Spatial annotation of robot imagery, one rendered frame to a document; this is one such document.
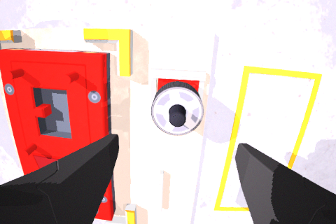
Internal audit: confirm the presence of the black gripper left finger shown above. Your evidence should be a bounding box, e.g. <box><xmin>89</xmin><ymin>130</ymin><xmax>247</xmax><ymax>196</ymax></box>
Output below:
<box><xmin>0</xmin><ymin>134</ymin><xmax>120</xmax><ymax>224</ymax></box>

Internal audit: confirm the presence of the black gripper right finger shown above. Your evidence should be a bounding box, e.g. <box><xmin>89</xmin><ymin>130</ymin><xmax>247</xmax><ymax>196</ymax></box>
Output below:
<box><xmin>235</xmin><ymin>143</ymin><xmax>336</xmax><ymax>224</ymax></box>

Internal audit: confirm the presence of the black and white wheel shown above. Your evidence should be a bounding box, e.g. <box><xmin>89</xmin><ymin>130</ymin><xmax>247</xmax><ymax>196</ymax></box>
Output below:
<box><xmin>151</xmin><ymin>81</ymin><xmax>204</xmax><ymax>135</ymax></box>

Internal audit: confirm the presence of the yellow rectangular outline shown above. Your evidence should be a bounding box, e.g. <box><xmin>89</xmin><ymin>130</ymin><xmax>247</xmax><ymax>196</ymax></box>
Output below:
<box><xmin>213</xmin><ymin>65</ymin><xmax>322</xmax><ymax>211</ymax></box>

